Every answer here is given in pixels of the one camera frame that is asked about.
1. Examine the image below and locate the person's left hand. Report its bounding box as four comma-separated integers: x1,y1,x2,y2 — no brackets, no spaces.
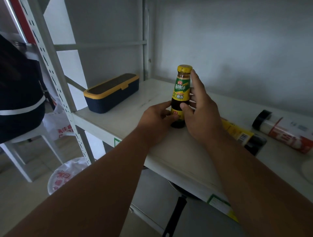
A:
136,100,180,148

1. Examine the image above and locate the person's right hand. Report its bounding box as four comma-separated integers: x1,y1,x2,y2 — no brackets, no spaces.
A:
180,70,226,147

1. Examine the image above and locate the dark sauce bottle yellow cap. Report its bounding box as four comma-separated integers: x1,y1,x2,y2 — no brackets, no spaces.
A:
170,65,193,129

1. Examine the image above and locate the person's left forearm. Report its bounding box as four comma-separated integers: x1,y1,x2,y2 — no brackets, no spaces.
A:
4,126,158,237

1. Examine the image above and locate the person's right forearm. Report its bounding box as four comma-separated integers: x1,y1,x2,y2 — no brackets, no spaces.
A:
204,133,313,237

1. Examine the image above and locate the yellow label dark bottle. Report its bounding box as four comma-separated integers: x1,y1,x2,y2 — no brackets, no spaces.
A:
221,118,267,157

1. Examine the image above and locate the navy box with yellow lid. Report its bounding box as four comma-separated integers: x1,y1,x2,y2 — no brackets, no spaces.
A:
83,73,140,114

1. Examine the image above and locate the black frying pan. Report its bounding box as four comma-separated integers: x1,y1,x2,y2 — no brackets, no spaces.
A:
163,180,203,237

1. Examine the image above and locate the white red bottle black cap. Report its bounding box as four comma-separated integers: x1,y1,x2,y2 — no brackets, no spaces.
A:
252,110,313,155

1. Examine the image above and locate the white plastic bag red print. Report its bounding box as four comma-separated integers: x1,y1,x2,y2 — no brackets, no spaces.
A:
47,157,90,196
43,97,77,141

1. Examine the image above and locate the white metal shelf rack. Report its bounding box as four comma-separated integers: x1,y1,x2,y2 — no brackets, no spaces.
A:
18,0,313,237

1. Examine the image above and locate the white plastic stool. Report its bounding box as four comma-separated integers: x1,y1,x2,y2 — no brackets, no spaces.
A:
0,122,67,183

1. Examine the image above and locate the dark bag with white stripe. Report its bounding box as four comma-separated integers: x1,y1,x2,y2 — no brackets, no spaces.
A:
0,34,46,144

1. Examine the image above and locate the red pillar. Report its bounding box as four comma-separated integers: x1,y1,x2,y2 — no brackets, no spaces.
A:
10,0,36,45

